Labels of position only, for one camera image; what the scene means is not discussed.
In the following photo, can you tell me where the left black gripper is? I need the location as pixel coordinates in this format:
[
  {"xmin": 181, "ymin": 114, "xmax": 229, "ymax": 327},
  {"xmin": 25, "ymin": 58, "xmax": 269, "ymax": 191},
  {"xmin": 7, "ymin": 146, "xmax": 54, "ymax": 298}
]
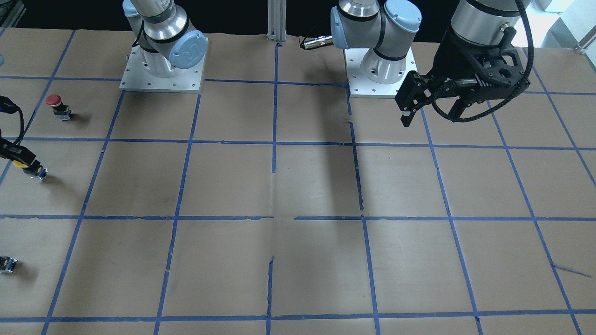
[{"xmin": 394, "ymin": 49, "xmax": 528, "ymax": 127}]

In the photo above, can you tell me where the yellow push button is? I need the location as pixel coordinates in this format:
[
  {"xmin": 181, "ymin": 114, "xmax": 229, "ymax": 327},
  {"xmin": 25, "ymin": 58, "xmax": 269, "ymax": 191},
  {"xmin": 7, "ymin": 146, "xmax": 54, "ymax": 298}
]
[{"xmin": 13, "ymin": 161, "xmax": 47, "ymax": 180}]

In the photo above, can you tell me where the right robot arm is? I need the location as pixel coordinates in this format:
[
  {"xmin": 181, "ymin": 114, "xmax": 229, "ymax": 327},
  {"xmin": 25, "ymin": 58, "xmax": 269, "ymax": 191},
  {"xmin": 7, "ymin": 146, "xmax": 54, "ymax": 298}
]
[{"xmin": 1, "ymin": 0, "xmax": 208, "ymax": 154}]

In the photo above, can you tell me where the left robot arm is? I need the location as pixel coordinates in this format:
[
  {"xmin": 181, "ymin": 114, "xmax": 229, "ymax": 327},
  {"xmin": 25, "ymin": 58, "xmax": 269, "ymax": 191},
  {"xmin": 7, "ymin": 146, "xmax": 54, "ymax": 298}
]
[{"xmin": 330, "ymin": 0, "xmax": 534, "ymax": 127}]

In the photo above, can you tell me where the red push button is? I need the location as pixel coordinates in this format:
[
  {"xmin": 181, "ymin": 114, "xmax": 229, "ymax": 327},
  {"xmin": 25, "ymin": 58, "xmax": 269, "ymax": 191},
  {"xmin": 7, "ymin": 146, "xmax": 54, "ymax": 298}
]
[{"xmin": 45, "ymin": 94, "xmax": 72, "ymax": 121}]

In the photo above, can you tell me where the black cable at edge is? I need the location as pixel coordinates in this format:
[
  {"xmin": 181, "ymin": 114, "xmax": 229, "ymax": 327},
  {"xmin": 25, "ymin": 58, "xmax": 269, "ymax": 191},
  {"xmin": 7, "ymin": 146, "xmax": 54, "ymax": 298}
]
[{"xmin": 0, "ymin": 95, "xmax": 25, "ymax": 147}]

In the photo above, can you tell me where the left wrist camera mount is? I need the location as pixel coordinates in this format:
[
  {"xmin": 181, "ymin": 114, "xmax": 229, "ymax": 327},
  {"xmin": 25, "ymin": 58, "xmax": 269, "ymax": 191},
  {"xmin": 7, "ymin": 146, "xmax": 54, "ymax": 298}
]
[{"xmin": 428, "ymin": 27, "xmax": 530, "ymax": 90}]

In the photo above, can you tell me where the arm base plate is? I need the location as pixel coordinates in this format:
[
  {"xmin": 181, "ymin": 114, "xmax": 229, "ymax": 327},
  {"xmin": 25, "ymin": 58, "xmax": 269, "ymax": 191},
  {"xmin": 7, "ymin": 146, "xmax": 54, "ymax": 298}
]
[
  {"xmin": 344, "ymin": 48, "xmax": 417, "ymax": 99},
  {"xmin": 119, "ymin": 45, "xmax": 207, "ymax": 94}
]

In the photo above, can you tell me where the small black switch block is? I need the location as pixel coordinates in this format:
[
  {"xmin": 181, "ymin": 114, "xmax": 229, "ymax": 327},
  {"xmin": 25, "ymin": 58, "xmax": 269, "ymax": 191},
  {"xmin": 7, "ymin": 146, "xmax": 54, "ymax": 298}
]
[{"xmin": 0, "ymin": 256, "xmax": 18, "ymax": 274}]

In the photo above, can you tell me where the silver cable connector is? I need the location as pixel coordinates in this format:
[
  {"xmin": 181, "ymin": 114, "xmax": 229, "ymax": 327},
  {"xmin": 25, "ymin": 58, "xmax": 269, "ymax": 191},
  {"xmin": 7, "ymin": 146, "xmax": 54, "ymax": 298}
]
[{"xmin": 299, "ymin": 35, "xmax": 333, "ymax": 50}]

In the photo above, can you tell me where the aluminium frame post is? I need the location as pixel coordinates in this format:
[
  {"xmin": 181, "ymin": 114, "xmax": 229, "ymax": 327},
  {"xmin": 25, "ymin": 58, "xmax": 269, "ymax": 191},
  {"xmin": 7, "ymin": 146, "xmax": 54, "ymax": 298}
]
[{"xmin": 267, "ymin": 0, "xmax": 287, "ymax": 44}]

